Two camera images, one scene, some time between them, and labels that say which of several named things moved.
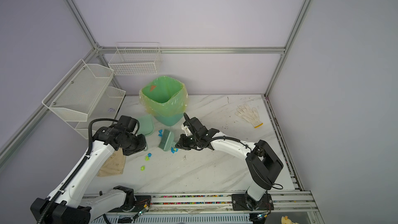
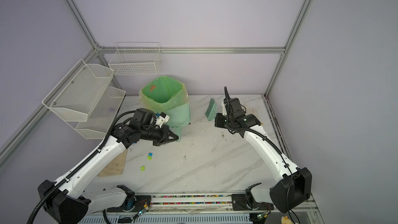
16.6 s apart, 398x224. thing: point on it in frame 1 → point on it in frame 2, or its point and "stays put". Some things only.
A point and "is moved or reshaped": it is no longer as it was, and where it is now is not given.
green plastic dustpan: (146, 125) is moved or reshaped
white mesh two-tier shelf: (83, 95) stays put
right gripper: (183, 145) → (217, 120)
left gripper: (142, 144) → (164, 139)
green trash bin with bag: (166, 98) stays put
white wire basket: (136, 58) stays put
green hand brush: (166, 141) is moved or reshaped
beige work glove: (114, 164) stays put
